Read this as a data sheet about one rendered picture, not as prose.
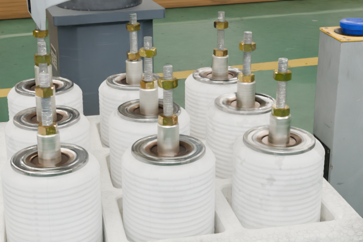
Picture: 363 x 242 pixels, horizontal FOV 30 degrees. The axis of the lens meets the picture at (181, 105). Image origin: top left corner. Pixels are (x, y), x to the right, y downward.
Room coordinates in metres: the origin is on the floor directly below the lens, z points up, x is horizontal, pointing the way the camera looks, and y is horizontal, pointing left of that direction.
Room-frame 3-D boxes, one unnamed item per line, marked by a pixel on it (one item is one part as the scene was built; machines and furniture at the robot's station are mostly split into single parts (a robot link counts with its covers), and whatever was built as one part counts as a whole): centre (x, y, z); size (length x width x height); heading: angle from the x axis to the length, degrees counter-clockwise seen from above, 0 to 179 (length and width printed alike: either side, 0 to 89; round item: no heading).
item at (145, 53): (0.75, 0.04, 0.32); 0.02 x 0.02 x 0.01; 74
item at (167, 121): (0.63, 0.01, 0.29); 0.02 x 0.02 x 0.01; 28
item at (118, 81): (0.86, 0.06, 0.25); 0.08 x 0.08 x 0.01
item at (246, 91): (0.77, -0.08, 0.26); 0.02 x 0.02 x 0.03
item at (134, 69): (0.86, 0.06, 0.26); 0.02 x 0.02 x 0.03
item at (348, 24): (0.88, -0.23, 0.32); 0.04 x 0.04 x 0.02
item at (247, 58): (0.77, -0.08, 0.30); 0.01 x 0.01 x 0.08
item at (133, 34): (0.86, 0.06, 0.31); 0.01 x 0.01 x 0.08
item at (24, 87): (0.84, 0.18, 0.25); 0.08 x 0.08 x 0.01
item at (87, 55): (1.16, 0.14, 0.15); 0.19 x 0.19 x 0.30; 19
